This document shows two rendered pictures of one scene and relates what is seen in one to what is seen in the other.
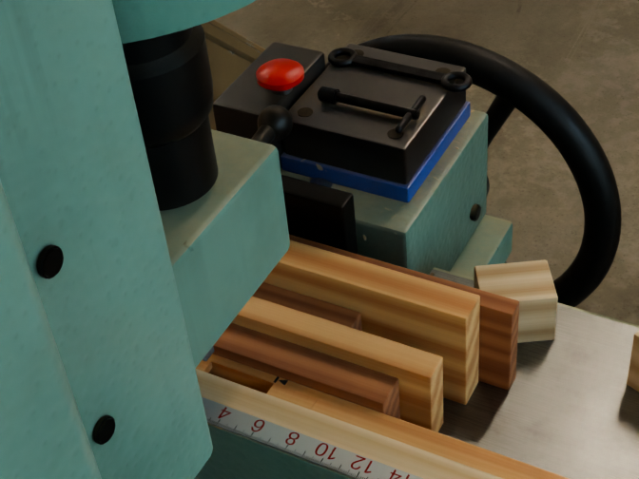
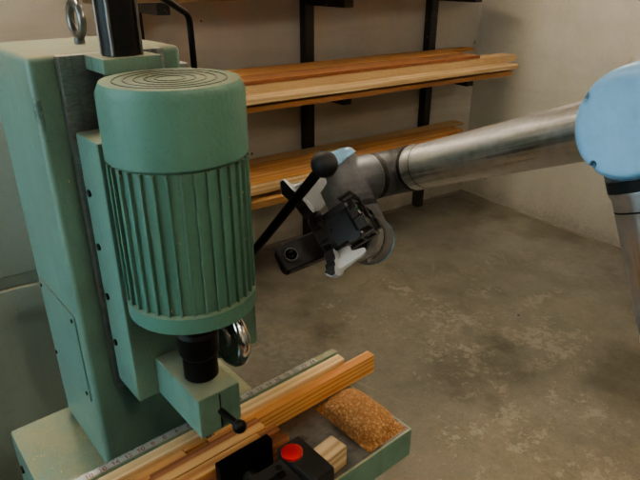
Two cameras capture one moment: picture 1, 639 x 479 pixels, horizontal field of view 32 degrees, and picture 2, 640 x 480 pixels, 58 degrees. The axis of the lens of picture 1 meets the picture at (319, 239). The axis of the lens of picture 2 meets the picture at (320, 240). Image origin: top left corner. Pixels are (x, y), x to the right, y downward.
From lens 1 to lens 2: 1.01 m
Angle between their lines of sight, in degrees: 86
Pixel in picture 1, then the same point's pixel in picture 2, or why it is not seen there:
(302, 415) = (162, 451)
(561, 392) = not seen: outside the picture
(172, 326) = (129, 352)
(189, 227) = (177, 374)
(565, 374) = not seen: outside the picture
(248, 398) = (180, 441)
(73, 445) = (73, 304)
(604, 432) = not seen: outside the picture
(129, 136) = (120, 301)
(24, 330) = (67, 275)
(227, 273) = (179, 400)
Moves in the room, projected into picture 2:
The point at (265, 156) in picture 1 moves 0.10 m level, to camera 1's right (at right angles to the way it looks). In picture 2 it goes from (194, 397) to (156, 448)
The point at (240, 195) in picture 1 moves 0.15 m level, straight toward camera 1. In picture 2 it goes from (184, 390) to (92, 374)
